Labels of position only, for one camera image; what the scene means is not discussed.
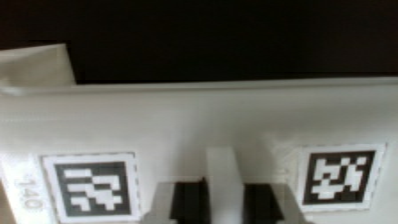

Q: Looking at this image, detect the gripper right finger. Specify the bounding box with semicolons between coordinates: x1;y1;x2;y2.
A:
242;183;315;224

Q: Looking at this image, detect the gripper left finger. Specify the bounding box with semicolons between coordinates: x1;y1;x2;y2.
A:
141;178;210;224

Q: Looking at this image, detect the white cabinet door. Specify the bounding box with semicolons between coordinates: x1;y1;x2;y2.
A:
0;78;398;224

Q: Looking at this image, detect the white cabinet body box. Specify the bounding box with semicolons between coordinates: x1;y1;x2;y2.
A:
0;44;77;96

